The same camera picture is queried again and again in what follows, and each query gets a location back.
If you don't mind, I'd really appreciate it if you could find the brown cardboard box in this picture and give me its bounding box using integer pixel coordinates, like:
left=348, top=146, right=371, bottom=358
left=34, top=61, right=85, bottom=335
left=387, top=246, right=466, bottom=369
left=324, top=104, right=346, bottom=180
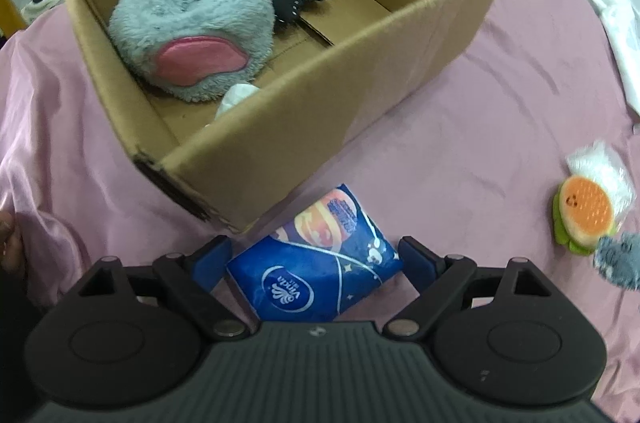
left=62, top=0, right=508, bottom=234

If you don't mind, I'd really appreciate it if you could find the blue tissue pack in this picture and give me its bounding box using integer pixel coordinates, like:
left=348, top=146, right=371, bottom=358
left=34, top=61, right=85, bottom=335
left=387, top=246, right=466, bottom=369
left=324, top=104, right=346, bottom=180
left=226, top=184, right=405, bottom=323

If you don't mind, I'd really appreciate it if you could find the pink bed sheet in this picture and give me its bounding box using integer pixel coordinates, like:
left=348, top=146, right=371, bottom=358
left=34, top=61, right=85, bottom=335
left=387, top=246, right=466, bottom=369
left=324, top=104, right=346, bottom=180
left=0, top=0, right=640, bottom=423

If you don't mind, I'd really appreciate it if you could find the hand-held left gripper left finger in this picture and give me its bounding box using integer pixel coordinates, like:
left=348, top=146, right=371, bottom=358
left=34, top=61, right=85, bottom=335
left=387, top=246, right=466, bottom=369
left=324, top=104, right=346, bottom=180
left=77, top=237, right=251, bottom=340

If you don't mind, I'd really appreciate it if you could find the burger plush toy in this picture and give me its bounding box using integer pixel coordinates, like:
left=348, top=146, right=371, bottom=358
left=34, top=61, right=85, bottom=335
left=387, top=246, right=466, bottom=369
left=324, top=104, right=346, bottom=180
left=552, top=175, right=617, bottom=256

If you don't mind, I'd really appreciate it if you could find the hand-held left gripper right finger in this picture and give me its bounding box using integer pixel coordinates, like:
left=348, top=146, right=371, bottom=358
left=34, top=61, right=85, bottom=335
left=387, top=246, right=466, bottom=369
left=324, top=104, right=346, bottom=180
left=382, top=237, right=552, bottom=340

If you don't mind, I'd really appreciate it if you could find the clear bag of white beads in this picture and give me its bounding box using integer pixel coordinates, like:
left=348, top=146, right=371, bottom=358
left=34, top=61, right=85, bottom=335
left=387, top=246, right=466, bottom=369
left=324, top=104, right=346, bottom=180
left=566, top=142, right=636, bottom=234

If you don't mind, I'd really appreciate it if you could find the grey fluffy plush toy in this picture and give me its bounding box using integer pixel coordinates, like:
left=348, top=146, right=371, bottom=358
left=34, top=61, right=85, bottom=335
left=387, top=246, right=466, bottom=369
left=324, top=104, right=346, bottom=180
left=109, top=0, right=275, bottom=104

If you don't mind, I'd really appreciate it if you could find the small grey-blue plush toy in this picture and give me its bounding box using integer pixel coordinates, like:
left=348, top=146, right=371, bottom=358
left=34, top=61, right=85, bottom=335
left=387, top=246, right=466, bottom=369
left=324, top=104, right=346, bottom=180
left=592, top=232, right=640, bottom=290

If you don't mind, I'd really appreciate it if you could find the yellow table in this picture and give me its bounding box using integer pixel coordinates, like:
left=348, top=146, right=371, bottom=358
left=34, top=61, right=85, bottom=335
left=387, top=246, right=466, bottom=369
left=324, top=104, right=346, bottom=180
left=0, top=0, right=28, bottom=36

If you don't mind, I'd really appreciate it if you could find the white wad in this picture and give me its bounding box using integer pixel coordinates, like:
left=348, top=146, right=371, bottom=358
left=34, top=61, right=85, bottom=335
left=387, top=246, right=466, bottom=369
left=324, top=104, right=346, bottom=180
left=215, top=84, right=261, bottom=120

